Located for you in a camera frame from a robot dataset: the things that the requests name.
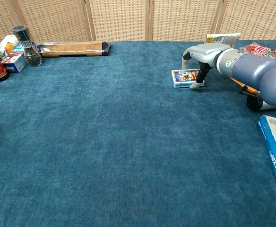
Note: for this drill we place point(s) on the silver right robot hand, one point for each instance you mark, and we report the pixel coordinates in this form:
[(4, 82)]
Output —
[(206, 53)]

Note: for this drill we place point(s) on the playing cards box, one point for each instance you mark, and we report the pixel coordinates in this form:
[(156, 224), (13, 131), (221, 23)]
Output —
[(183, 78)]

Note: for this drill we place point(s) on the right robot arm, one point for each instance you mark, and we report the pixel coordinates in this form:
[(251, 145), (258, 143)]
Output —
[(258, 68)]

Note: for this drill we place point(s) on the yellow white snack packet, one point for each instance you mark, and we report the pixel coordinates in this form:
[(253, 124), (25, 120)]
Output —
[(223, 39)]

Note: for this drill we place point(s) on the orange candy bag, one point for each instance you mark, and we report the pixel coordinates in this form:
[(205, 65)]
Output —
[(265, 52)]

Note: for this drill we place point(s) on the black blue cylinder can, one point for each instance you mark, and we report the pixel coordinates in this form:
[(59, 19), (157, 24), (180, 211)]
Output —
[(255, 102)]

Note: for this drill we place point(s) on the woven bamboo folding screen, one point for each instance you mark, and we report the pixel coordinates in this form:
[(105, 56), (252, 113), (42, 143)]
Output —
[(121, 19)]

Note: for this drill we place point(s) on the blue calculator package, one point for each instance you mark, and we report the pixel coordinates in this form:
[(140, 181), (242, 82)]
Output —
[(273, 144)]

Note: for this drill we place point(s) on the blue tablecloth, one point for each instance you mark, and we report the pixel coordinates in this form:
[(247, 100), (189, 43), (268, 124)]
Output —
[(119, 142)]

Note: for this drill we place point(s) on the long brown biscuit pack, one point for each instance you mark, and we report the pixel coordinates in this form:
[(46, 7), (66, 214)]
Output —
[(71, 49)]

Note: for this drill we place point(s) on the glass pepper grinder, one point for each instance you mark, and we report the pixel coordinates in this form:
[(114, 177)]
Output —
[(29, 50)]

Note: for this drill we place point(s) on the blue red small box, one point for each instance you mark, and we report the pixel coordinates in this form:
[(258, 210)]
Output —
[(14, 62)]

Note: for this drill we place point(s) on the white orange juice carton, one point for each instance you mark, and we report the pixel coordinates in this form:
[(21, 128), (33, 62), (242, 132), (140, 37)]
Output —
[(6, 46)]

